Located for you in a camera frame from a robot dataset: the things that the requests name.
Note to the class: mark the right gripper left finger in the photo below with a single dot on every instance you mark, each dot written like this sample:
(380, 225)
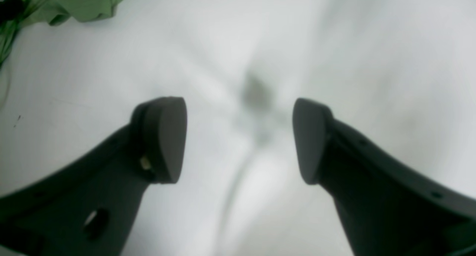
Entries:
(89, 207)

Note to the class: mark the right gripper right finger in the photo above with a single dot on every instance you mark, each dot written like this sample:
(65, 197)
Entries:
(385, 207)

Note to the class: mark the green T-shirt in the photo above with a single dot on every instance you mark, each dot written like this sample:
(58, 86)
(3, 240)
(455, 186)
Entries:
(18, 14)

